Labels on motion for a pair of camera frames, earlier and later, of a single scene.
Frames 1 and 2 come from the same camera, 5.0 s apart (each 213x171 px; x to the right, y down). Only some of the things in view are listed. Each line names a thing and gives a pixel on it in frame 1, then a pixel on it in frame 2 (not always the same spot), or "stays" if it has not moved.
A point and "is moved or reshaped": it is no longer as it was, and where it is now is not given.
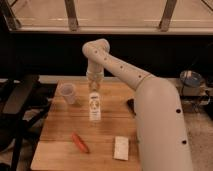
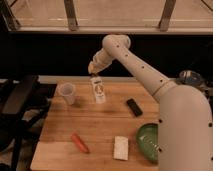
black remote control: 131,105 stays
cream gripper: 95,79 → 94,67
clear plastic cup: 68,91 stays
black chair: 23,104 stays
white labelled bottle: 95,106 is moved or reshaped
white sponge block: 121,148 stays
